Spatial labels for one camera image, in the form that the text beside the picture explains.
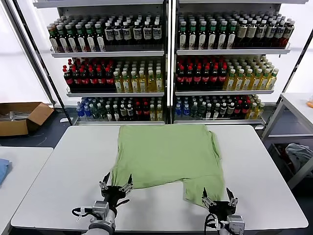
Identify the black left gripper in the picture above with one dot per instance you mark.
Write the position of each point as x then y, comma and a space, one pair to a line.
113, 193

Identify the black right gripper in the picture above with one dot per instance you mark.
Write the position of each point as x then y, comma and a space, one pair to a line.
221, 208

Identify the green polo shirt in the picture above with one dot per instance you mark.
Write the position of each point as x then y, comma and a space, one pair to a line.
166, 156

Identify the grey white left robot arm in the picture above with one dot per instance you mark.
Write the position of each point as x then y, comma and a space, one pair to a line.
110, 216

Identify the small dark bottle white cap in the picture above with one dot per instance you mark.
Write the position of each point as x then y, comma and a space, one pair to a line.
109, 114
117, 114
216, 112
209, 112

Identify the dark bottle pale label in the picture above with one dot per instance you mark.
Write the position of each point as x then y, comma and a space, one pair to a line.
231, 110
130, 112
123, 112
223, 110

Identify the black storage crate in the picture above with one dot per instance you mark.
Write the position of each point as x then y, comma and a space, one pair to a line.
275, 153

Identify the small cola bottle red cap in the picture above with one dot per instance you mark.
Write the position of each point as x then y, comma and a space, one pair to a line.
245, 110
139, 112
238, 110
146, 112

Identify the small blue drink bottle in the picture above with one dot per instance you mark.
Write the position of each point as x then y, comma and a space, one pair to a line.
179, 110
80, 112
88, 112
186, 110

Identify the small yellow juice bottle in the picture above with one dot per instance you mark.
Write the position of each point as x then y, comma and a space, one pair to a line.
260, 112
252, 112
159, 113
153, 113

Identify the red cloth item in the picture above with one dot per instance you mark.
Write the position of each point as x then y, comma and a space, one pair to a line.
290, 163

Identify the white paper scrap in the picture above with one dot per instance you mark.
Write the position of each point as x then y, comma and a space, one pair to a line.
64, 120

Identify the clear green water bottle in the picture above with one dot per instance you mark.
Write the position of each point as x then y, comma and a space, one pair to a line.
202, 111
194, 111

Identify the grey blue cloth pile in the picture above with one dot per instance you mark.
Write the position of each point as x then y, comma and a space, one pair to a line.
299, 154

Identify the yellow juice bottle white cap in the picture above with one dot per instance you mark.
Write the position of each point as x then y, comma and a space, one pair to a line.
151, 84
272, 80
256, 82
247, 82
264, 81
118, 84
159, 84
126, 84
135, 84
239, 82
230, 82
143, 84

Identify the black slanted pole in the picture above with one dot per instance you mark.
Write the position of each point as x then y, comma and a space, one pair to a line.
292, 73
59, 98

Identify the blue folded cloth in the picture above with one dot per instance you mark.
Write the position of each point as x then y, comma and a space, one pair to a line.
3, 171

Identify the brown cardboard box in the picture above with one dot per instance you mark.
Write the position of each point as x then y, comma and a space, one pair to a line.
14, 127

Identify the grey metal rods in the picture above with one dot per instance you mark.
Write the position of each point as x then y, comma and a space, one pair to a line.
19, 115

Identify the grey metal shelf unit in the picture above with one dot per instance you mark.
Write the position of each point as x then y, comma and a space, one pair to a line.
232, 52
107, 54

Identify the small orange object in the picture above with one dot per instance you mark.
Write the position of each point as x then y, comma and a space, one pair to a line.
310, 104

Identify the dark tea bottle green collar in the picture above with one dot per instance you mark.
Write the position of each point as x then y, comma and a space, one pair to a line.
212, 39
183, 39
222, 38
72, 42
63, 42
192, 39
82, 42
231, 38
91, 42
202, 39
100, 41

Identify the dark bottle blue white label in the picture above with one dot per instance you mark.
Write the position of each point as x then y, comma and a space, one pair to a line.
280, 32
147, 33
261, 31
127, 33
157, 33
118, 33
138, 33
271, 31
109, 34
288, 33

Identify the dark tea bottle orange collar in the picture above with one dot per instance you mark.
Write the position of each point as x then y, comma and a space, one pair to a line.
54, 42

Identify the dark bottle beige label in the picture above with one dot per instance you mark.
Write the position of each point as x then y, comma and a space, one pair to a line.
251, 32
241, 33

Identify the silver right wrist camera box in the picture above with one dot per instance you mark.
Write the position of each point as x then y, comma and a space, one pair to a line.
236, 221

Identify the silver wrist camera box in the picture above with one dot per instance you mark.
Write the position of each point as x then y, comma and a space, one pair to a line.
100, 208
236, 221

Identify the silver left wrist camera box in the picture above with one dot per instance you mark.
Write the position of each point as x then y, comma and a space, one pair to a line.
100, 208

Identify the grey metal frame table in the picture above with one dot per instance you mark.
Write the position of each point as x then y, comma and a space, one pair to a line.
276, 115

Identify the grey slanted frame beam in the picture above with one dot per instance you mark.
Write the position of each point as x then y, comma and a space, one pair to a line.
33, 56

